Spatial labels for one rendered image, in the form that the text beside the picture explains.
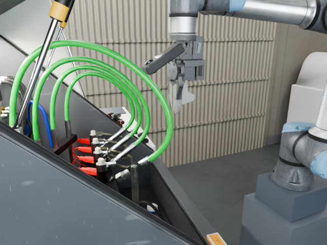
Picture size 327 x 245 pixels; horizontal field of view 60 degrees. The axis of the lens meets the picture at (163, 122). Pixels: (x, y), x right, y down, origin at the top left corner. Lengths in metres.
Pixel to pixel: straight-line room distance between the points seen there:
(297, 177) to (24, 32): 1.05
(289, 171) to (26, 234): 0.89
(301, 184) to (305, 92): 2.74
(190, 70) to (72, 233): 0.50
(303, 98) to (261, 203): 2.73
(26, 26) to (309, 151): 0.99
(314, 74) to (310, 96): 0.26
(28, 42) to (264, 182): 0.98
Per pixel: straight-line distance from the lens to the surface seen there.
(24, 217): 0.44
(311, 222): 1.18
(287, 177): 1.13
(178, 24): 0.74
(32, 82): 0.40
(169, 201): 0.99
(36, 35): 1.07
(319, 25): 1.03
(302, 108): 3.85
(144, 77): 0.60
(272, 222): 1.17
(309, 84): 3.82
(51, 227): 0.45
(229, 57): 3.27
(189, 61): 0.75
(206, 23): 3.07
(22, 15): 1.07
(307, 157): 1.00
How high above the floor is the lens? 1.44
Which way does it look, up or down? 18 degrees down
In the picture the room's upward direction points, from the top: straight up
